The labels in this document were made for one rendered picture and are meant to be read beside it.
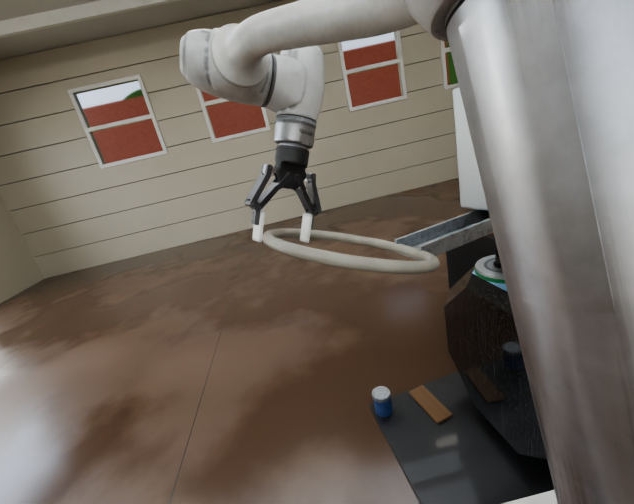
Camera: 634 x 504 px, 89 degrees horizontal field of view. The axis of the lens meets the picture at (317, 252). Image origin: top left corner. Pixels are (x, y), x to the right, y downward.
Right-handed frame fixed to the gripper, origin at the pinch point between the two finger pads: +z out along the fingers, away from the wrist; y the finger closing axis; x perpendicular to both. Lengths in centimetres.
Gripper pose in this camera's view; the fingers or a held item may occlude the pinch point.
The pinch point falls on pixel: (282, 236)
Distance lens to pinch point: 75.9
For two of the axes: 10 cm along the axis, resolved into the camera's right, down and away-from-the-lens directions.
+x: -6.6, -2.1, 7.2
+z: -1.3, 9.8, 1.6
